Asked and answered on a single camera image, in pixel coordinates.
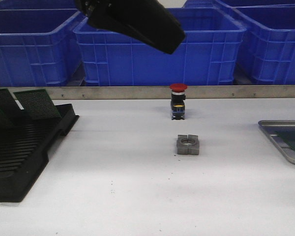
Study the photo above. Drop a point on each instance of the silver metal tray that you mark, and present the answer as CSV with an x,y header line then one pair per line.
x,y
270,126

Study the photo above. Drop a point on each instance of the green perforated circuit board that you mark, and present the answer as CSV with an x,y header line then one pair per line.
x,y
8,104
287,137
37,104

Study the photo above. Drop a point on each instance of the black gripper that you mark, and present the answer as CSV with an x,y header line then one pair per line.
x,y
145,20

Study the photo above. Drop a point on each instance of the red emergency stop button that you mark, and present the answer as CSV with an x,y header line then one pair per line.
x,y
177,101

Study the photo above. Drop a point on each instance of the blue crate rear right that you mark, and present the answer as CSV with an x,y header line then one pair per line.
x,y
235,3

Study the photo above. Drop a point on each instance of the blue crate centre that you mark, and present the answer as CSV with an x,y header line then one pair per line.
x,y
206,57

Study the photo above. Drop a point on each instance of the black slotted board rack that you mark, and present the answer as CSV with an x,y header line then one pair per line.
x,y
24,145

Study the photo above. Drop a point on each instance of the green perforated circuit board rear left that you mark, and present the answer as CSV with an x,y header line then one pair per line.
x,y
8,104

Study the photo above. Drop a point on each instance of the green perforated circuit board rear right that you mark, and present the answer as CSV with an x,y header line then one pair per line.
x,y
37,104

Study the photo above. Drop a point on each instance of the grey metal clamp block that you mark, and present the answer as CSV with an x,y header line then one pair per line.
x,y
188,145

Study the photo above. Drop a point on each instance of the blue crate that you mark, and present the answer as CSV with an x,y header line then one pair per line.
x,y
38,47
206,57
267,52
37,4
235,3

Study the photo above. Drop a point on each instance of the blue crate rear left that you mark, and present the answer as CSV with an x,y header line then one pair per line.
x,y
37,4

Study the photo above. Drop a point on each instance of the green perforated circuit board front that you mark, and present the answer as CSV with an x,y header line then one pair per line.
x,y
287,137

